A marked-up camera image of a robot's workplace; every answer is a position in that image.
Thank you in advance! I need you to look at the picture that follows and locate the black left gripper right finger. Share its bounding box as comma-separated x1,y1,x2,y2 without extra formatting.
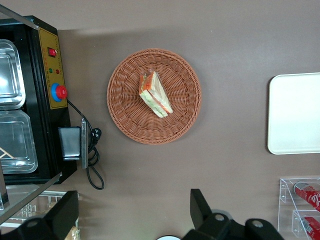
182,188,285,240

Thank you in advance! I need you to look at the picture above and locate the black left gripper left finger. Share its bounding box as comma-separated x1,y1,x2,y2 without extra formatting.
0,190,80,240

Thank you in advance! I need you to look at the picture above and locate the triangle sandwich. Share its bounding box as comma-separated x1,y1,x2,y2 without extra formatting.
138,70,174,119

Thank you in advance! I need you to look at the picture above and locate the black tray sealing machine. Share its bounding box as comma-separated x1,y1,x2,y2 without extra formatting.
0,16,78,186

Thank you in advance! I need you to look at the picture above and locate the round brown wicker basket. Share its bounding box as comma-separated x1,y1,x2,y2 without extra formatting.
106,48,202,146

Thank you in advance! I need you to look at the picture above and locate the cream rectangular plastic tray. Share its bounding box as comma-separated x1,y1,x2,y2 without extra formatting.
267,72,320,155

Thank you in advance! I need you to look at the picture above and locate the clear acrylic panel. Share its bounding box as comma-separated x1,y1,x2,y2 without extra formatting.
0,4,40,31
0,172,63,226

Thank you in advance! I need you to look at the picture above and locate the grey box with metal plate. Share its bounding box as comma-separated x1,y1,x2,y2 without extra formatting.
57,118,89,170

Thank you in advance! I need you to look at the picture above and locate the shiny steel food container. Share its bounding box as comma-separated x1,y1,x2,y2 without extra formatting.
0,39,27,111
0,109,39,175

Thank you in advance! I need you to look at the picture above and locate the black power plug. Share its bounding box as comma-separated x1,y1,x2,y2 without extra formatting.
90,127,103,139

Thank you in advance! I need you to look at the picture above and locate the clear acrylic bottle rack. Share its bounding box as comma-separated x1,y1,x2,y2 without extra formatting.
277,177,320,240

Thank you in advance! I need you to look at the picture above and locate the red cola bottle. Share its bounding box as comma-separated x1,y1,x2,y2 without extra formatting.
293,181,320,211
300,216,320,240

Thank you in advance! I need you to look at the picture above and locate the red emergency stop button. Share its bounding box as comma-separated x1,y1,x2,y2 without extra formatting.
50,82,68,103

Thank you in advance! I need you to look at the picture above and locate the yellow machine control panel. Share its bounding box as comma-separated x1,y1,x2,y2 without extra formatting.
38,27,69,111

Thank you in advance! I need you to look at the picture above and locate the white wire frame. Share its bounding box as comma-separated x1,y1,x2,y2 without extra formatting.
0,191,66,229

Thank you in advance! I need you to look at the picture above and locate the black power cable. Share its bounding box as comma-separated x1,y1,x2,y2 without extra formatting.
66,98,105,191

